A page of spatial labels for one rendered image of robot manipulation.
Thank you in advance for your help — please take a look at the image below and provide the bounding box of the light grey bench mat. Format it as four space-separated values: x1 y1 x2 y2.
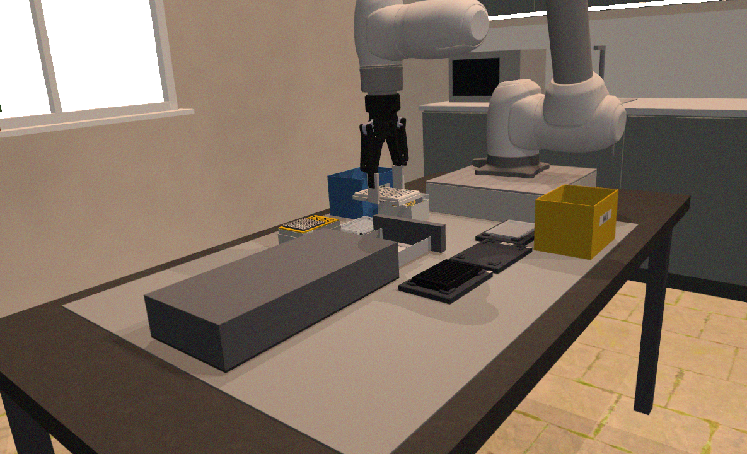
62 212 639 454

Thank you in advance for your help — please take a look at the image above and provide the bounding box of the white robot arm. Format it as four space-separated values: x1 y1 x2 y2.
354 0 627 178

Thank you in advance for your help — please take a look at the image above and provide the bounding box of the black multiwell plate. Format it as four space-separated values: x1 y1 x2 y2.
410 259 482 291

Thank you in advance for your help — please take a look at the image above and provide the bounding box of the blue open-top bin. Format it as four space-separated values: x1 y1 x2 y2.
327 167 393 219

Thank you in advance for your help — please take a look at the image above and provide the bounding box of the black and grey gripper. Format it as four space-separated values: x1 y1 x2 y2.
359 93 409 204

